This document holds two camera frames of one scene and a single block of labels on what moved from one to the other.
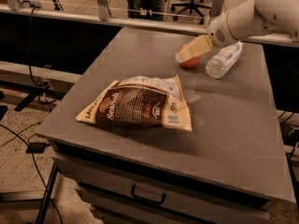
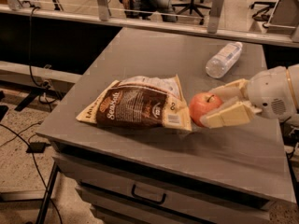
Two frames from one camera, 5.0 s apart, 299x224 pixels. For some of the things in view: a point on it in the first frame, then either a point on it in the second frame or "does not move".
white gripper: (219, 33) → (268, 92)
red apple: (191, 63) → (202, 104)
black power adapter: (36, 147) does not move
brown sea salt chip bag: (136, 102) does not move
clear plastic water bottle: (219, 63) does not move
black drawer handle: (147, 199) does not move
